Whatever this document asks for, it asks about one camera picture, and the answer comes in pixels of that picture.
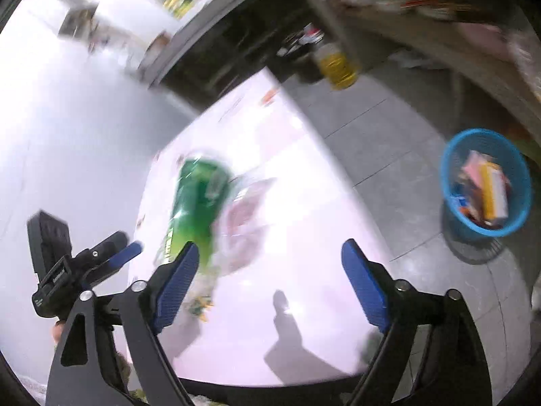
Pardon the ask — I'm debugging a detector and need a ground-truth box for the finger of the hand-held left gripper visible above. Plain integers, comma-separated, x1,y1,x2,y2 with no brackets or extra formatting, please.
74,231,128,271
85,241,144,290

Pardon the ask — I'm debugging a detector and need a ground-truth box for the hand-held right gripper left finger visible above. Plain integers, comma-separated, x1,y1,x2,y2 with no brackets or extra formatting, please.
46,241,200,406

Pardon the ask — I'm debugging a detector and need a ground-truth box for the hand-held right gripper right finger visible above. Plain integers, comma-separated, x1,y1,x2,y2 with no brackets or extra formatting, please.
342,238,493,406

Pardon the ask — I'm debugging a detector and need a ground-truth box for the green label plastic bottle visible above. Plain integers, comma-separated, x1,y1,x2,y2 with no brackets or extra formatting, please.
154,156,237,275

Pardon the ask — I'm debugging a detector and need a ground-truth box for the clear plastic wrapper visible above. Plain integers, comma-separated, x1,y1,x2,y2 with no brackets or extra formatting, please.
215,175,277,273

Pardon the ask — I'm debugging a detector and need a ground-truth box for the blue plastic basket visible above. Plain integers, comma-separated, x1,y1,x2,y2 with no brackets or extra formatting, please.
440,129,532,238

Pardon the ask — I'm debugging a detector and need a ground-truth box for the yellow and white box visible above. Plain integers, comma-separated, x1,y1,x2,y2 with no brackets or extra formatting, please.
479,163,510,223

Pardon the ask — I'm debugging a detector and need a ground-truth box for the pink box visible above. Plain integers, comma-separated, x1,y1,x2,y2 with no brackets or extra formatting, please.
461,150,493,191

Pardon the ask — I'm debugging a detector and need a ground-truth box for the yellow plastic jug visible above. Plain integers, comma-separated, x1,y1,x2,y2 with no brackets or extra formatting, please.
315,42,360,90

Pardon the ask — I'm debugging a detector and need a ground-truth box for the yellow and green package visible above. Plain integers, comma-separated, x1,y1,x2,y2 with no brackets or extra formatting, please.
165,0,195,18

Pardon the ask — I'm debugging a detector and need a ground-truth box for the grey concrete counter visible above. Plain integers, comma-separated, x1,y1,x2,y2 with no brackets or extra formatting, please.
139,0,541,106

